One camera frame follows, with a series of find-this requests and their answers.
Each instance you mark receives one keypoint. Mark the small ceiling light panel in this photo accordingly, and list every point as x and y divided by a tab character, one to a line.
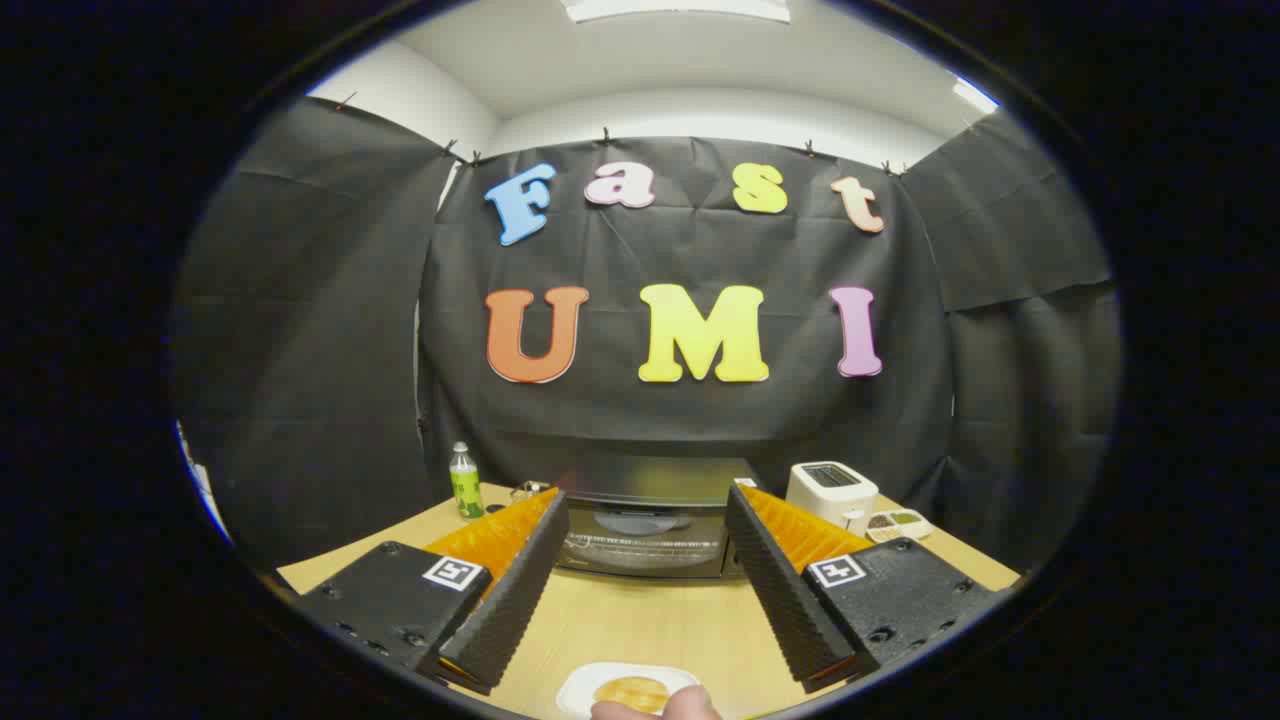
975	96

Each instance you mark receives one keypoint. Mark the small clear glass jar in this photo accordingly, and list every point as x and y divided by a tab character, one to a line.
530	490

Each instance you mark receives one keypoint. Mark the black backdrop cloth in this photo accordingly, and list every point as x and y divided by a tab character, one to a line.
330	350

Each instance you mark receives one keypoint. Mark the white plate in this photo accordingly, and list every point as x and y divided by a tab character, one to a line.
578	686

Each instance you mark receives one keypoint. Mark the green label water bottle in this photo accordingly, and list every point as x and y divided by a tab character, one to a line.
466	490

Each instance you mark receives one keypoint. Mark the large ceiling light panel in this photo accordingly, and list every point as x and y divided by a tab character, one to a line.
680	10

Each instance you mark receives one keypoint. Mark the white toaster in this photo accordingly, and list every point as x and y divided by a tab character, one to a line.
830	495

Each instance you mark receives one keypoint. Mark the golden bread bun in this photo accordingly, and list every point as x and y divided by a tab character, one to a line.
630	690

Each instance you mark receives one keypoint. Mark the white divided snack dish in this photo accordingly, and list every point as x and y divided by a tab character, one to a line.
900	525

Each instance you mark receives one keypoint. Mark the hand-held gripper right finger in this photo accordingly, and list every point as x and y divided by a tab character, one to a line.
790	600

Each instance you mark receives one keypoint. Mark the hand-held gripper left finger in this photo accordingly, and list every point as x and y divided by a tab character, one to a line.
510	600

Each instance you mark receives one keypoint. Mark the black toaster oven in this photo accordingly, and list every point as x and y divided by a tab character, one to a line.
645	545

